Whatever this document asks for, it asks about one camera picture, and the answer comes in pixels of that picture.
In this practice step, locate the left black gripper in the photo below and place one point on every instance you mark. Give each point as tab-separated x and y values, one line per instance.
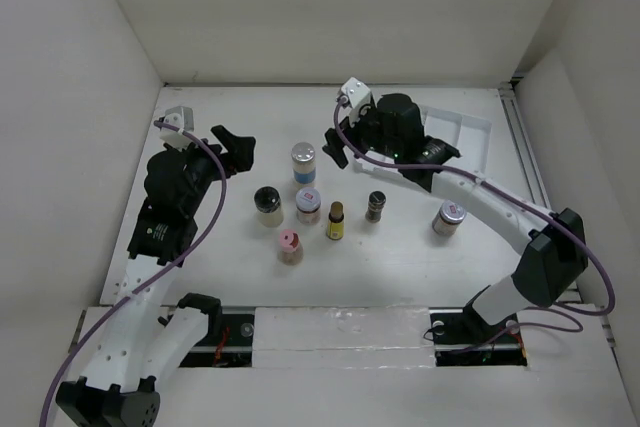
238	149

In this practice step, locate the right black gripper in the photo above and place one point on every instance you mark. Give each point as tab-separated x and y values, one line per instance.
369	112

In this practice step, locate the blue label silver lid jar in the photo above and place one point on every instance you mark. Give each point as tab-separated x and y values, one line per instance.
303	157

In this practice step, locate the white lid red logo jar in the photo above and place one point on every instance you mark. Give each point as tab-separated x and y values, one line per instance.
308	204

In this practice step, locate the yellow label brown cap bottle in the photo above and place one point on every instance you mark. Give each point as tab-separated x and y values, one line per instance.
335	225

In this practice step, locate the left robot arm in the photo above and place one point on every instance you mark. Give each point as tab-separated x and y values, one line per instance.
138	350

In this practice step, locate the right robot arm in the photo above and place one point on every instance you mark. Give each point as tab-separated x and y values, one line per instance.
550	245

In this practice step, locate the black lid cream jar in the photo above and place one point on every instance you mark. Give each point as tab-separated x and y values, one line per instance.
267	201

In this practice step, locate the black pepper grinder bottle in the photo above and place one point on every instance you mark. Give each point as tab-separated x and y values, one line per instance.
376	203

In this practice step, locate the pink lid spice jar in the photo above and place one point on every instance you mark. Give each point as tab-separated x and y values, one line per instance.
290	248

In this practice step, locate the white divided organizer tray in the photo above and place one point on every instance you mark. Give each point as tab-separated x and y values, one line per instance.
470	135

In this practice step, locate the red logo dark jar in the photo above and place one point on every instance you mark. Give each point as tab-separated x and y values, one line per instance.
448	218

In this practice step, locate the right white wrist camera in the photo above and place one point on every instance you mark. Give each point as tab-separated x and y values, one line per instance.
354	94

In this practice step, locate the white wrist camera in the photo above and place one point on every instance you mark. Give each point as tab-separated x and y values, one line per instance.
354	94
175	120

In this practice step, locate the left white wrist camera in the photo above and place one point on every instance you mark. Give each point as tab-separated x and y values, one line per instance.
175	120

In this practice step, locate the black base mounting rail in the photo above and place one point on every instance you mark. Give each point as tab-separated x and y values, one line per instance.
396	337

